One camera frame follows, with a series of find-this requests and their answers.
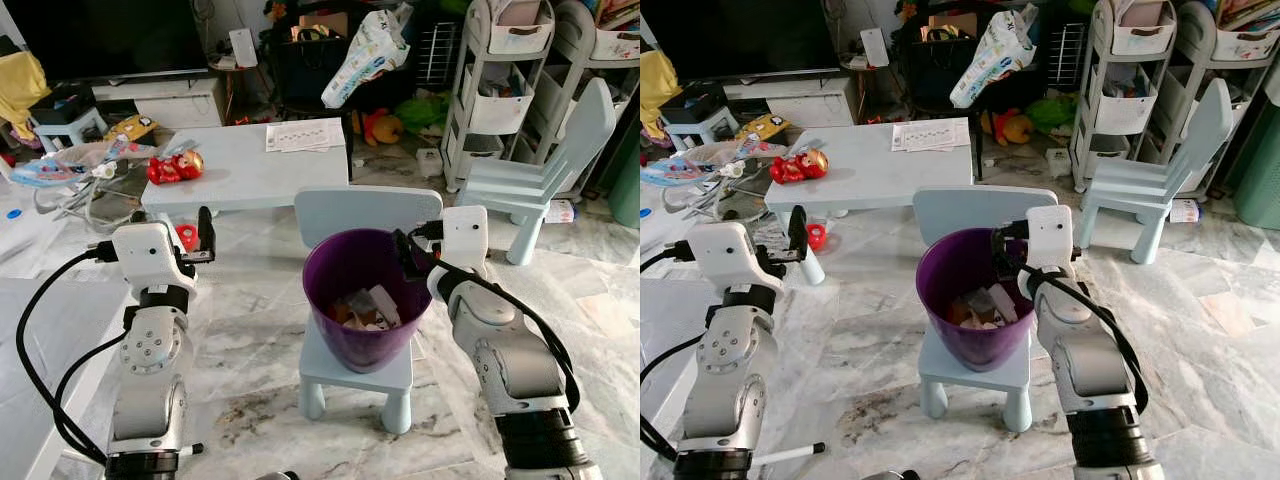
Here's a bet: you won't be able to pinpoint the purple rubbish bin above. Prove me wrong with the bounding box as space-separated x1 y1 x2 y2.
301 227 434 374
914 227 1042 374

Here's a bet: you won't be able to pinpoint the green plastic bin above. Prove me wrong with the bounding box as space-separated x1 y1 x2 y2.
607 109 641 230
1231 99 1280 232

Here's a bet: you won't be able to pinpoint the pale blue kids chair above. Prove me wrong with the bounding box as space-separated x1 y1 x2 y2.
454 77 619 267
911 184 1062 434
1077 77 1237 267
292 184 445 437

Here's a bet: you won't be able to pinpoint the red gold toy figure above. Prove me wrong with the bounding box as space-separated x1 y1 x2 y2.
146 149 207 187
767 147 832 187

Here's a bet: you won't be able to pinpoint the pale blue kids table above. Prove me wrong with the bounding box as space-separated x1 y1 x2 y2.
764 117 978 287
139 119 352 224

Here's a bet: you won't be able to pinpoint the yellow black snack pack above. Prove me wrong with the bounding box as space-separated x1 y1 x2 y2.
734 111 792 142
104 112 160 142

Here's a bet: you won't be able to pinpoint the orange yellow plush toy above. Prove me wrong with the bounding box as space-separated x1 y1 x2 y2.
984 107 1037 147
354 107 407 147

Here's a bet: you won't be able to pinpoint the baby bouncer printed seat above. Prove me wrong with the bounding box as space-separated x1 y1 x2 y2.
14 137 167 227
640 137 792 222

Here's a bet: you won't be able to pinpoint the white television cabinet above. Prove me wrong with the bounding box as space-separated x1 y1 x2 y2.
719 71 862 127
89 74 227 132

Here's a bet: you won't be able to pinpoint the green plush toy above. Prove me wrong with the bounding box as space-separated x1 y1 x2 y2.
394 91 452 132
1024 91 1077 132

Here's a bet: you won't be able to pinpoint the white printed paper sheets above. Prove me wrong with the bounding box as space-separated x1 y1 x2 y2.
264 117 347 154
889 117 974 154

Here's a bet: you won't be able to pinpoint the pale blue small stool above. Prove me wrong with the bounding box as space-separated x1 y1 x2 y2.
27 104 110 154
659 104 742 152

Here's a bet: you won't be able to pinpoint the white rolling storage cart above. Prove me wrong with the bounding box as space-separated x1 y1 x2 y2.
1174 0 1280 111
1069 0 1180 192
439 0 557 192
554 0 641 111

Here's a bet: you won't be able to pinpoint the small black bag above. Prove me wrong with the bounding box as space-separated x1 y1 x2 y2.
29 84 97 127
661 84 727 124

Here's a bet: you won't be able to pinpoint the large black bag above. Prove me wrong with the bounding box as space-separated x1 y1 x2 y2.
894 9 977 112
269 9 352 112

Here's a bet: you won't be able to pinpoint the white hanging tag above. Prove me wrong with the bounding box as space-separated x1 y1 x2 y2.
227 27 260 70
859 27 890 70

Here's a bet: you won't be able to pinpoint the white blue diaper pack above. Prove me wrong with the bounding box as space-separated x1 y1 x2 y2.
947 4 1040 110
319 7 414 110

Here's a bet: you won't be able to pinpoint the yellow cloth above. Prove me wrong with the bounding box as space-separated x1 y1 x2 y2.
640 50 680 142
0 50 52 142

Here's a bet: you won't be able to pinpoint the black television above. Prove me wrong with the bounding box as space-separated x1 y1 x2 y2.
649 0 837 82
9 0 212 84

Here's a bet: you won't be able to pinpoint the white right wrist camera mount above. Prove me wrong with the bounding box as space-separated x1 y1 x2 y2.
439 204 490 280
1024 204 1077 278

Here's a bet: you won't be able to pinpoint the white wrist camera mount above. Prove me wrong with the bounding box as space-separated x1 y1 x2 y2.
439 204 490 280
109 220 199 292
1024 204 1077 278
689 220 777 297

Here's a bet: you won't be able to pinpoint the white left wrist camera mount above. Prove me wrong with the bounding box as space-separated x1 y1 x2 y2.
109 220 199 292
689 220 777 297

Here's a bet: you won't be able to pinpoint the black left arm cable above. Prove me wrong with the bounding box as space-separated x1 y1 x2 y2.
640 245 702 463
14 245 132 467

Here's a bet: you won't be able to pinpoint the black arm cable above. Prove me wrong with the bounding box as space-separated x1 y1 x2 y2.
999 224 1148 422
14 245 132 467
640 245 702 463
394 224 582 412

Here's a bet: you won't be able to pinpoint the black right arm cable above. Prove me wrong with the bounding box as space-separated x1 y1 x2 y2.
394 224 582 412
999 224 1148 422

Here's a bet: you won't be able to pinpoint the black wire grid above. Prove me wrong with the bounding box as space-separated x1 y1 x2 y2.
1044 19 1087 92
414 19 462 92

